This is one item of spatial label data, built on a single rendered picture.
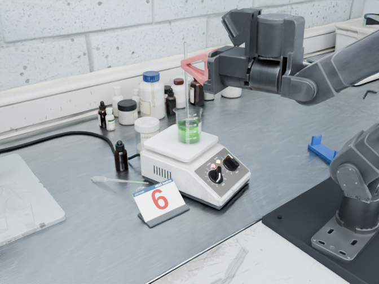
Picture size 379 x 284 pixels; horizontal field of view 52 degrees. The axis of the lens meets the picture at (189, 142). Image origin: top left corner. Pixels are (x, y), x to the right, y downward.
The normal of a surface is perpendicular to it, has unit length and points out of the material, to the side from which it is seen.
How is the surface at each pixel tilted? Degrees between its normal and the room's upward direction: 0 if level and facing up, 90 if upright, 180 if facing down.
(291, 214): 2
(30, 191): 0
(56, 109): 90
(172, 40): 90
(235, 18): 90
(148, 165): 90
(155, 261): 0
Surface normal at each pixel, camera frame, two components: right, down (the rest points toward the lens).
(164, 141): 0.00, -0.88
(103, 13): 0.61, 0.36
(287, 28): -0.59, 0.38
